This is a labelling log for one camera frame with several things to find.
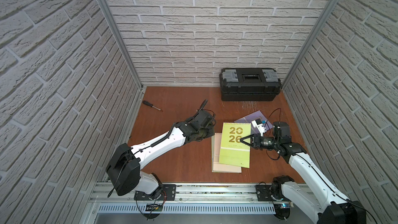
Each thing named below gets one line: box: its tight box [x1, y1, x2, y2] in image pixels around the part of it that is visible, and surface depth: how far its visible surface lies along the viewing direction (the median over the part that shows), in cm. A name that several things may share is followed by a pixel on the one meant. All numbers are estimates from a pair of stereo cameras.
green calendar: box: [218, 121, 252, 169], surface depth 77 cm
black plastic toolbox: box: [219, 67, 282, 102], surface depth 103 cm
